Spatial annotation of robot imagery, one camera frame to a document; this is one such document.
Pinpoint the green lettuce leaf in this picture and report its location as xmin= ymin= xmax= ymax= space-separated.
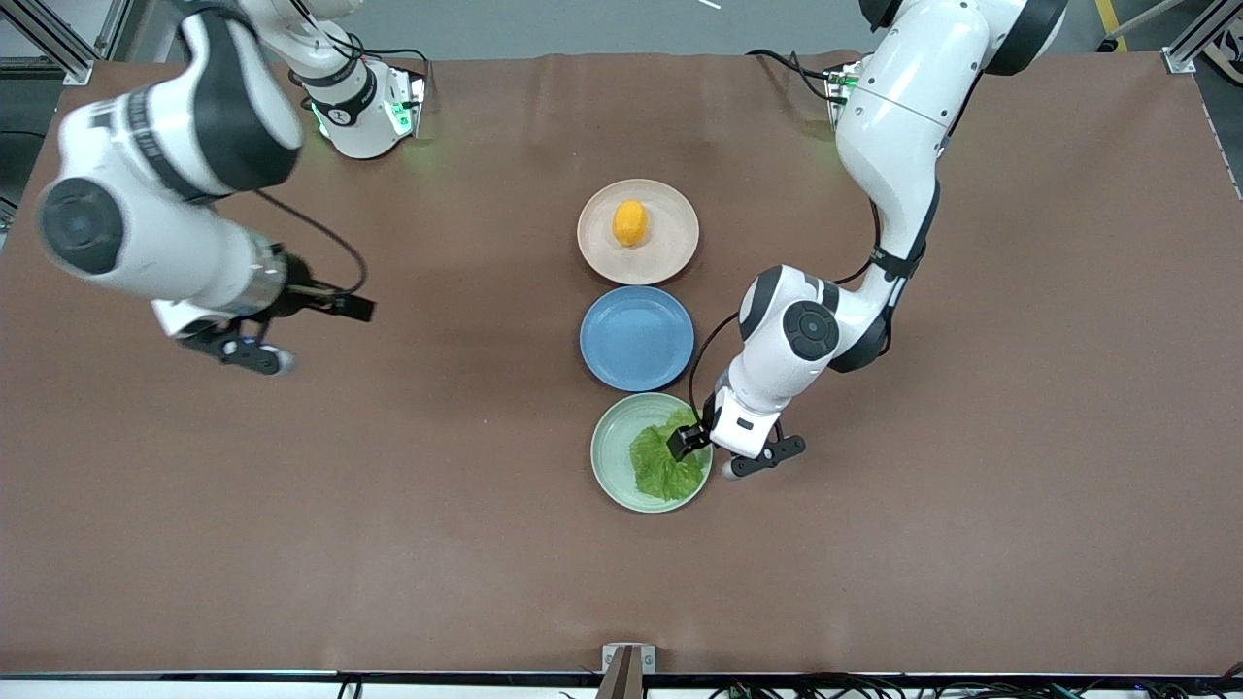
xmin=629 ymin=408 xmax=708 ymax=503

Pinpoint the yellow lemon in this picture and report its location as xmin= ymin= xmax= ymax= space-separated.
xmin=613 ymin=199 xmax=650 ymax=249

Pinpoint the left arm base connector plate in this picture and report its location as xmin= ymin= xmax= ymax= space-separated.
xmin=824 ymin=60 xmax=863 ymax=132

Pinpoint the right arm base connector plate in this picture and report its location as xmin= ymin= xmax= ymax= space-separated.
xmin=384 ymin=66 xmax=428 ymax=139

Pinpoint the pale green round plate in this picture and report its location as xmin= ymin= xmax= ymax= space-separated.
xmin=590 ymin=392 xmax=714 ymax=514

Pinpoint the blue round plate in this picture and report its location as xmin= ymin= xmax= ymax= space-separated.
xmin=580 ymin=285 xmax=696 ymax=393

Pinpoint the brown table cover sheet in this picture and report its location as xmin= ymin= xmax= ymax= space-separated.
xmin=0 ymin=50 xmax=1243 ymax=676

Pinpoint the beige round plate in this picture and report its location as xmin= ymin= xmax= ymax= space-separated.
xmin=577 ymin=179 xmax=700 ymax=286

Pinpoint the metal table edge bracket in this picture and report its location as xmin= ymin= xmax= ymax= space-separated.
xmin=602 ymin=643 xmax=656 ymax=676

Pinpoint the brown post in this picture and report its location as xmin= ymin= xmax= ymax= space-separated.
xmin=595 ymin=649 xmax=647 ymax=699

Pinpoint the black right arm base cable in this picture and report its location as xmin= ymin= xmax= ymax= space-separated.
xmin=291 ymin=0 xmax=431 ymax=108

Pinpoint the black arm base cable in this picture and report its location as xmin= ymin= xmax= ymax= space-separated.
xmin=746 ymin=49 xmax=856 ymax=103
xmin=291 ymin=0 xmax=431 ymax=108

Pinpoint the aluminium frame profile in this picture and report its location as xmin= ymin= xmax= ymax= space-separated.
xmin=0 ymin=0 xmax=132 ymax=84
xmin=1163 ymin=0 xmax=1243 ymax=74

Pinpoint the black left arm base cable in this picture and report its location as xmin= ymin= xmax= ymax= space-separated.
xmin=746 ymin=49 xmax=856 ymax=103

